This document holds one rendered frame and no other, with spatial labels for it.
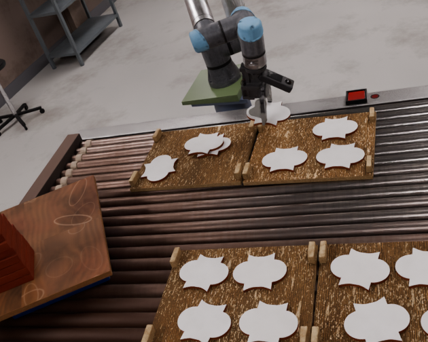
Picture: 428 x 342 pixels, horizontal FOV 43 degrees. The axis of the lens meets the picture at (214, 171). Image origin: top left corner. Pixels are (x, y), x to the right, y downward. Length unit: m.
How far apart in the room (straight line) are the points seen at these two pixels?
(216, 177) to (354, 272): 0.64
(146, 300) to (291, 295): 0.41
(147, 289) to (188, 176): 0.48
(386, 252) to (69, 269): 0.85
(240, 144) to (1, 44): 4.19
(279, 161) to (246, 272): 0.48
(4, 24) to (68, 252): 4.50
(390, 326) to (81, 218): 0.95
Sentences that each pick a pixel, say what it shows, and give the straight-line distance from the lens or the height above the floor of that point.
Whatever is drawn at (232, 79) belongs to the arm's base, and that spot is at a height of 0.93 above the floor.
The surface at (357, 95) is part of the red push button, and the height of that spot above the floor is 0.93.
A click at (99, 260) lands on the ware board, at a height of 1.04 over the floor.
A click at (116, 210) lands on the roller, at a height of 0.92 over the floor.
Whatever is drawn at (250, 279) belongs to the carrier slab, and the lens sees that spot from 1.45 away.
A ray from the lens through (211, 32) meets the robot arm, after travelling 1.79.
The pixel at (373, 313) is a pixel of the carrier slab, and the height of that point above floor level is 0.95.
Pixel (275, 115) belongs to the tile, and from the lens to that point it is 1.89.
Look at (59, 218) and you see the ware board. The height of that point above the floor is 1.04.
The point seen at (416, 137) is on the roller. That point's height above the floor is 0.92.
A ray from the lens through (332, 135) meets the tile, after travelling 1.88.
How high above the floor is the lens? 2.00
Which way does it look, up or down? 35 degrees down
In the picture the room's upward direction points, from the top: 19 degrees counter-clockwise
